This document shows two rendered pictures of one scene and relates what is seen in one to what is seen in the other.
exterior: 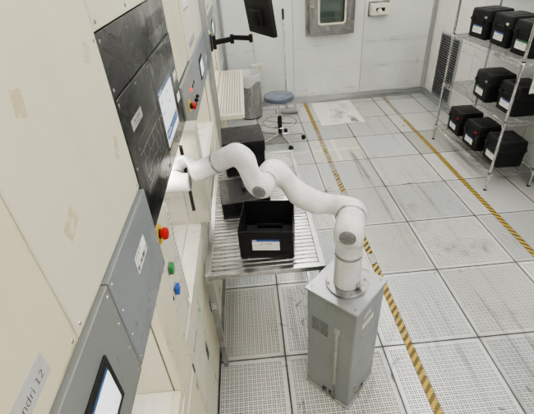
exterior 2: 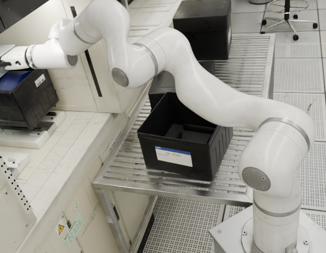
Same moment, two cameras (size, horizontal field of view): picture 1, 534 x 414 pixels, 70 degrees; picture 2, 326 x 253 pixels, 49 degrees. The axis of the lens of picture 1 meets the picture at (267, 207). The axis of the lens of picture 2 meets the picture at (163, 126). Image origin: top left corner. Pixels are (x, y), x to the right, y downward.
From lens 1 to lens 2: 82 cm
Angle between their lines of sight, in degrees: 20
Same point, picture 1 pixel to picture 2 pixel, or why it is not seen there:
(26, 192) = not seen: outside the picture
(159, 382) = not seen: outside the picture
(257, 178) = (117, 54)
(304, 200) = (195, 99)
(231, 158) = (93, 20)
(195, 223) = (103, 112)
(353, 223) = (269, 155)
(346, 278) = (266, 236)
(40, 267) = not seen: outside the picture
